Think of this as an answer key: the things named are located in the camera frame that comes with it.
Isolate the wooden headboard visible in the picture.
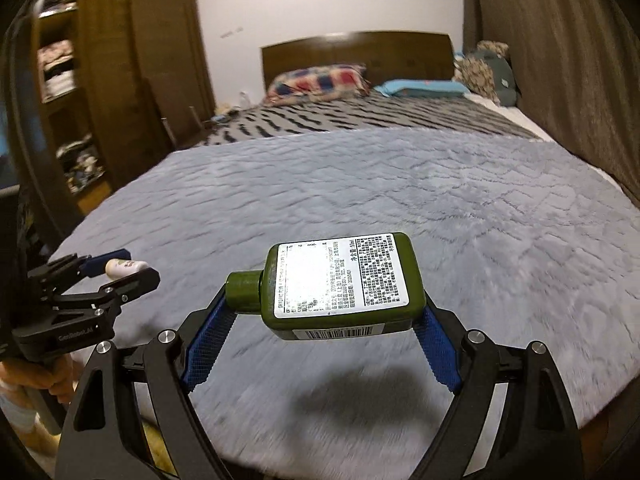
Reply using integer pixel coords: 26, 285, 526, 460
262, 30, 454, 86

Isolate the plaid pillow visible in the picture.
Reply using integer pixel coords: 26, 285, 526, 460
262, 64, 370, 106

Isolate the wooden nightstand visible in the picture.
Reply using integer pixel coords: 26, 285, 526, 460
175, 105, 244, 150

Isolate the white cream tube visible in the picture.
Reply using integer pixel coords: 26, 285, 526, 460
105, 258, 149, 281

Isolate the person left hand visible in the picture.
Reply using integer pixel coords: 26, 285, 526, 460
1, 354, 84, 408

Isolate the wooden wardrobe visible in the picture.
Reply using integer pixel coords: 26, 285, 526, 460
3, 0, 215, 238

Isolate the brown curtain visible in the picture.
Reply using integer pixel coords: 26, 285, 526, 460
463, 0, 639, 202

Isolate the blue pillow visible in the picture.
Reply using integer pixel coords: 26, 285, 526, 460
374, 79, 470, 99

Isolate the small green bottle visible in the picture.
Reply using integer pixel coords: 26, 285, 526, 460
226, 232, 427, 340

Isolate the zebra striped bed sheet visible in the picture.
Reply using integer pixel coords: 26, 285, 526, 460
200, 91, 540, 145

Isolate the yellow fluffy rug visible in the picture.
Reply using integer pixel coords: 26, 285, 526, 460
27, 416, 176, 478

